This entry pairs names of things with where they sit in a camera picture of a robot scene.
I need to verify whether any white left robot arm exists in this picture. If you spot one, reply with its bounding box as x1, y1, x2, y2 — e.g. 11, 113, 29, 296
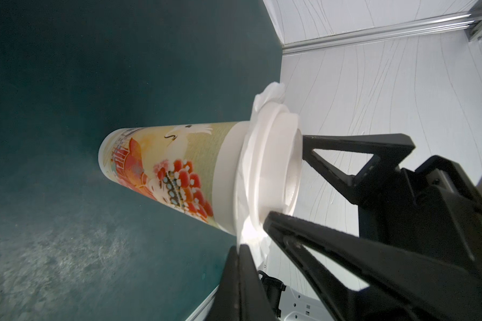
207, 212, 482, 320

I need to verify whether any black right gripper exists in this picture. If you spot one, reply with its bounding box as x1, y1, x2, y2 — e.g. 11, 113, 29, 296
303, 134, 482, 279

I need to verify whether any printed milk tea cup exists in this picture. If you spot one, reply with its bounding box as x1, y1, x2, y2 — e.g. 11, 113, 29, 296
98, 121, 249, 235

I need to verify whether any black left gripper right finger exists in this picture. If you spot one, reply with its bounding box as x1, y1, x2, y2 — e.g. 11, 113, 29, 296
264, 212, 482, 320

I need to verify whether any white plastic cup lid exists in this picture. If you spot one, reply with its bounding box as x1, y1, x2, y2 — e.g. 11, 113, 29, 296
248, 102, 303, 230

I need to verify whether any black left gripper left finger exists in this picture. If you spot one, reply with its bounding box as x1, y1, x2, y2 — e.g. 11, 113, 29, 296
206, 244, 277, 321

